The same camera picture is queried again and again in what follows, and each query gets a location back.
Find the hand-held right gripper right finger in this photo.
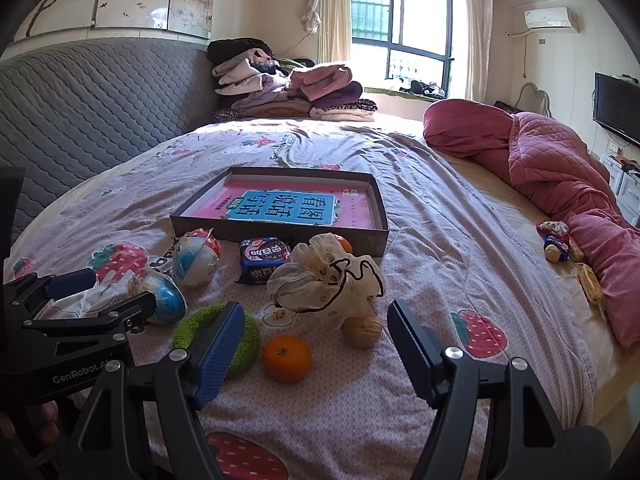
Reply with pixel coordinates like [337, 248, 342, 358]
[386, 299, 576, 480]

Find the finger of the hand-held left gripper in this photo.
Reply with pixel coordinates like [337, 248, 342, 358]
[5, 267, 98, 318]
[22, 290, 157, 341]

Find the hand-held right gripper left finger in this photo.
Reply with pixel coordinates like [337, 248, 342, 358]
[65, 301, 247, 480]

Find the green fuzzy ring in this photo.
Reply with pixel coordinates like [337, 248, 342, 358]
[171, 302, 261, 378]

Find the surprise egg toy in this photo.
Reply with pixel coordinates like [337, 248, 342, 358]
[127, 267, 187, 325]
[171, 228, 222, 288]

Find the walnut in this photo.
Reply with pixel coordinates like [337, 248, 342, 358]
[341, 311, 383, 349]

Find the blue cookie packet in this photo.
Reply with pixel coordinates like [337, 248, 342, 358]
[236, 236, 292, 287]

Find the white cloth pouch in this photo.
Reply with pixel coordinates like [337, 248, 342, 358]
[266, 233, 387, 318]

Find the shallow brown cardboard box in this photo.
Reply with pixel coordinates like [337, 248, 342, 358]
[170, 166, 390, 259]

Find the person's left hand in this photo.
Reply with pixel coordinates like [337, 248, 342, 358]
[0, 400, 63, 461]

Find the small plush doll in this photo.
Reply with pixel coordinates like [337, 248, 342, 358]
[536, 220, 573, 263]

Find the grey quilted headboard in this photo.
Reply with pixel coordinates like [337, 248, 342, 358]
[0, 36, 221, 241]

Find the yellow snack packet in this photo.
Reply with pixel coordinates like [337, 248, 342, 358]
[575, 262, 606, 306]

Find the pink quilted blanket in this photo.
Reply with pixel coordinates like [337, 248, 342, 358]
[422, 98, 640, 348]

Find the dark cloth heap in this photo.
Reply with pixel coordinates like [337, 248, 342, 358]
[400, 79, 446, 100]

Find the white drawer cabinet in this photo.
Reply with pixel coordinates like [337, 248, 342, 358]
[600, 152, 640, 226]

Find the pile of folded clothes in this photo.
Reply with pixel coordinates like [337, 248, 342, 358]
[206, 37, 378, 122]

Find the white metal chair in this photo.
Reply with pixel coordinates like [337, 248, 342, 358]
[515, 81, 553, 118]

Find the black flat television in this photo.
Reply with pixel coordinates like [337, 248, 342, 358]
[592, 72, 640, 148]

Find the cream curtain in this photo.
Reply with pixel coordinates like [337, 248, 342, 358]
[300, 0, 353, 68]
[462, 0, 496, 103]

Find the dark framed window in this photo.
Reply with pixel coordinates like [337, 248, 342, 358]
[348, 0, 456, 92]

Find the white air conditioner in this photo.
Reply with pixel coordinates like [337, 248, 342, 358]
[523, 6, 581, 33]

